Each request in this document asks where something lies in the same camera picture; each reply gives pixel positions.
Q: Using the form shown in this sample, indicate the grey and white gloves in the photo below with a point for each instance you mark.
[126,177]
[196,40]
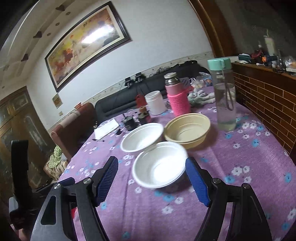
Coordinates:
[198,98]

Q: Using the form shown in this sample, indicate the brown chair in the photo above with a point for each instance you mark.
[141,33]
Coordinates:
[74,132]

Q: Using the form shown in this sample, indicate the white foam bowl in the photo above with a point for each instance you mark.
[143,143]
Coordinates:
[141,139]
[159,166]

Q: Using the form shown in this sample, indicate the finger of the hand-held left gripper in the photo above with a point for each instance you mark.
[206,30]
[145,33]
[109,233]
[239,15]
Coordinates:
[67,181]

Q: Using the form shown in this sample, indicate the brick-pattern counter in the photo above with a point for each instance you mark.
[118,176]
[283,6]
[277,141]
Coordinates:
[266,97]

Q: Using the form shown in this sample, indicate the white notebook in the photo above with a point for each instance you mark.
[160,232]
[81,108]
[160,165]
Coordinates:
[106,129]

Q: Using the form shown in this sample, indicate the wooden door frame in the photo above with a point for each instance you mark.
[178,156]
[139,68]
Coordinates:
[215,27]

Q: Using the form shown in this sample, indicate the black device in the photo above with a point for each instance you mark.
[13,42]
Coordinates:
[128,82]
[139,77]

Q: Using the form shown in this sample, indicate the floral cushion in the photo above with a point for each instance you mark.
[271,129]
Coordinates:
[55,162]

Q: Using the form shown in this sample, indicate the white plastic jar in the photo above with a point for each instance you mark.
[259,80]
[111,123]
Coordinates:
[155,104]

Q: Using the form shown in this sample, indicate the beige plastic bowl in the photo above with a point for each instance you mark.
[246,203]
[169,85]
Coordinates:
[185,132]

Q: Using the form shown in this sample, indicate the red and black bag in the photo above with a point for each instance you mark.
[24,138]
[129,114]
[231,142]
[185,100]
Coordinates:
[257,55]

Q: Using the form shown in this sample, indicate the small dark metal object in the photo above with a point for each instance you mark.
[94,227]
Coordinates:
[128,122]

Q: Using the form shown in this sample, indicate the yellow wall sticker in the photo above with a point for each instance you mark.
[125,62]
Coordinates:
[57,100]

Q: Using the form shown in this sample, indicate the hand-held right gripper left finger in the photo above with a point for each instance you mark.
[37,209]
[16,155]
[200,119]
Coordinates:
[106,180]

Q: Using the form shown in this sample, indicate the dark wooden cabinet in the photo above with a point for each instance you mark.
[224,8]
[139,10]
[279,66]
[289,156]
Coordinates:
[23,120]

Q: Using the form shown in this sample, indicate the framed wall painting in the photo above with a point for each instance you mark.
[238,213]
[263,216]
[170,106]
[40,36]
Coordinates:
[85,44]

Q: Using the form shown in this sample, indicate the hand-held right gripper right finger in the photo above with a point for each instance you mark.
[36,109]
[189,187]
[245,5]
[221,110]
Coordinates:
[196,180]

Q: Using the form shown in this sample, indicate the black leather sofa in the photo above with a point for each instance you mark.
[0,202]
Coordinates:
[115,102]

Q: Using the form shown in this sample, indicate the pink bottle with knitted sleeve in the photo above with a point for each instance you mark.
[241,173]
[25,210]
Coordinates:
[179,102]

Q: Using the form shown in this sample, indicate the printed plastic bag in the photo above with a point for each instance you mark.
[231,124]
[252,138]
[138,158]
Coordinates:
[203,80]

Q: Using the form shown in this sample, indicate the red paper slip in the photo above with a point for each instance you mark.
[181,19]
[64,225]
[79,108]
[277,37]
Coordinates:
[78,106]

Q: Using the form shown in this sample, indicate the purple floral tablecloth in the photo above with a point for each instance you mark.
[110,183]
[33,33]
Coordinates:
[231,197]

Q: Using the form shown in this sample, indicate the black pen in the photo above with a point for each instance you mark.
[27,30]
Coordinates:
[98,140]

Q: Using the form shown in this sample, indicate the white bottle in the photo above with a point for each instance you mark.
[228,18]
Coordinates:
[268,45]

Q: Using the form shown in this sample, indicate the teal box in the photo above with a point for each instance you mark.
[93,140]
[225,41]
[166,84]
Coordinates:
[244,58]

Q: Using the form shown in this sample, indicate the clear bottle with green lid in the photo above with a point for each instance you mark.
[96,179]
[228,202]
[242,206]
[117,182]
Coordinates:
[225,111]

